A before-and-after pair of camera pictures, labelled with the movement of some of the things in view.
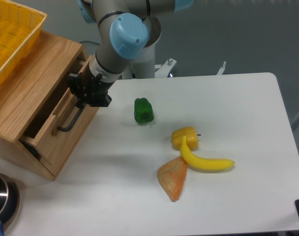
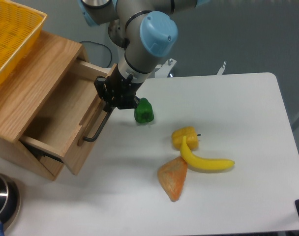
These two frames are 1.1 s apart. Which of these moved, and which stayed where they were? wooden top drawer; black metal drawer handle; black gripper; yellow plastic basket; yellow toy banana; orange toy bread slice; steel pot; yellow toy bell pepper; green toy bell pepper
Moved: black metal drawer handle; wooden top drawer; black gripper
Stayed: yellow plastic basket; yellow toy banana; yellow toy bell pepper; green toy bell pepper; steel pot; orange toy bread slice
